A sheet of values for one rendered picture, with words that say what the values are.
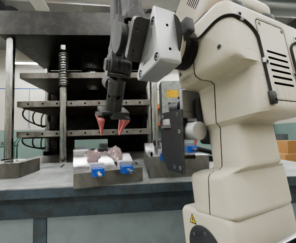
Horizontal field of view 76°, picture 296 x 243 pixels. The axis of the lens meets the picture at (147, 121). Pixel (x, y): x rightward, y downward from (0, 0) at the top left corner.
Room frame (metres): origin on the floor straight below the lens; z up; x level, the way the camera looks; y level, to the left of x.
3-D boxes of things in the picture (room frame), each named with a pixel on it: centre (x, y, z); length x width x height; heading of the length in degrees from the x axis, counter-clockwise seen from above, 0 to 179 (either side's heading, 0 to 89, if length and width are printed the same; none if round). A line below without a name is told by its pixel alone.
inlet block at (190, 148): (0.81, -0.18, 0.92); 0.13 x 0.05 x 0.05; 5
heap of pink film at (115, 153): (0.96, 0.23, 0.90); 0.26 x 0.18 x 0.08; 21
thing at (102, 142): (1.83, 0.49, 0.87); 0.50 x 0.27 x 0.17; 4
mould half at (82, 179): (0.96, 0.24, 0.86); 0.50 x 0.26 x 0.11; 21
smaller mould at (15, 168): (0.99, 0.69, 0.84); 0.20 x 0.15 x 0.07; 4
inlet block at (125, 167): (0.73, 0.08, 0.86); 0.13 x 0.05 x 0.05; 21
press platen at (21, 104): (1.96, 0.55, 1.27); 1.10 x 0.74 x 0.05; 94
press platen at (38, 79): (1.97, 0.55, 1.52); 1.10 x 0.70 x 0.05; 94
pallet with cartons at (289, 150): (5.05, -3.31, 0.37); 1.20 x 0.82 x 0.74; 16
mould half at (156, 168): (1.07, -0.11, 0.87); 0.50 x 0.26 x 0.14; 4
